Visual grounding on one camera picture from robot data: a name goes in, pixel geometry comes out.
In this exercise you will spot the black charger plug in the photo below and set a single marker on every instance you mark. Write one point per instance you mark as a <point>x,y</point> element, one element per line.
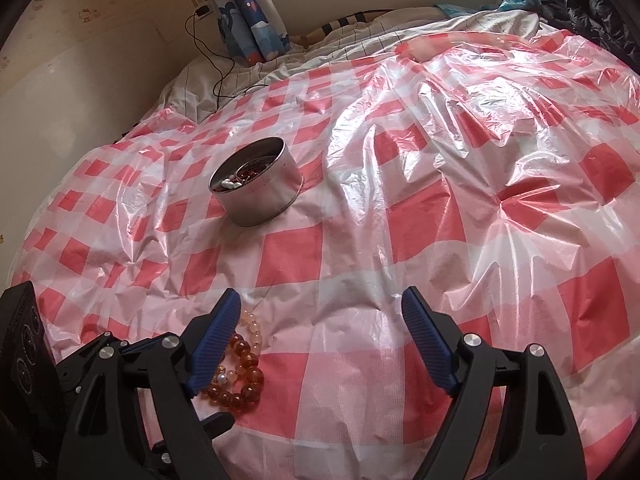
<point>202,11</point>

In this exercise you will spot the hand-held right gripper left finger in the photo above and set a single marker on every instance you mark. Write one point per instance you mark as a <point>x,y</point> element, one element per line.
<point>215,340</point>

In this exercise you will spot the white grid duvet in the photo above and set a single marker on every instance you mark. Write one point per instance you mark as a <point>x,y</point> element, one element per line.
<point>350,40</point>

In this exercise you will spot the black jacket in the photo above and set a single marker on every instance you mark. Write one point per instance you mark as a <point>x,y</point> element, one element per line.
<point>585,0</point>

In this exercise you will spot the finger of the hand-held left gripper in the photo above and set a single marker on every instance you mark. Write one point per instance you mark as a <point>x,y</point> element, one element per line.
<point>220,422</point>
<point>80,365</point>

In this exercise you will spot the blue plastic bag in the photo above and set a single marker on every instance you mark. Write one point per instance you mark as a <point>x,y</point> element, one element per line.
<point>515,0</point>

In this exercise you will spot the striped pillow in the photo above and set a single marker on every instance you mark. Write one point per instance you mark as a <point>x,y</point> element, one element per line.
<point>350,20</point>

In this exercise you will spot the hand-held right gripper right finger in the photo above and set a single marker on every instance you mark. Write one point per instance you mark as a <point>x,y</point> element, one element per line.
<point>430,340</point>

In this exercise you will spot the round metal tin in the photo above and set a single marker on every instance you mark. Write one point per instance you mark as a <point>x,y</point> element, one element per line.
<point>260,200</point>

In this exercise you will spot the pink checkered plastic sheet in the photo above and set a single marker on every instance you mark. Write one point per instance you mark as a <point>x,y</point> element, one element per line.
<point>400,210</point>

